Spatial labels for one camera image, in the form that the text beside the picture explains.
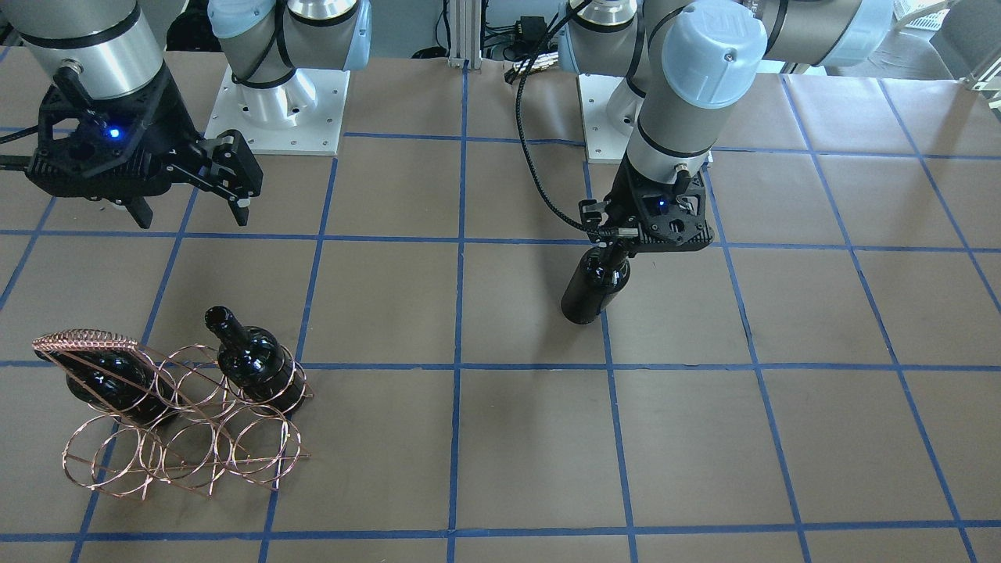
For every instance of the dark wine bottle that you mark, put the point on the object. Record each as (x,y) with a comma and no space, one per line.
(601,274)

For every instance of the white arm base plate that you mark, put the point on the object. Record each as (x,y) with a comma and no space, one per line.
(618,117)
(303,117)

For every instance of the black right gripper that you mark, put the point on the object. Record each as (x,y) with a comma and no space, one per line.
(177,117)

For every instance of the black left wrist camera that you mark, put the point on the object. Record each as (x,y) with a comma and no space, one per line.
(591,212)

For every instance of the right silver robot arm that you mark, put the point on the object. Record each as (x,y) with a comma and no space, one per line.
(265,43)

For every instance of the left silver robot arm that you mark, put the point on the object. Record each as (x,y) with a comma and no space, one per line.
(688,62)

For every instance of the copper wire wine basket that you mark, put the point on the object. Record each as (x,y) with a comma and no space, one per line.
(214,433)

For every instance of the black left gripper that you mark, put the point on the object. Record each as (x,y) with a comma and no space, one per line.
(622,190)

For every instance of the dark bottle in basket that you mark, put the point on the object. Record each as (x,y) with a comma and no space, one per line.
(253,359)
(113,381)

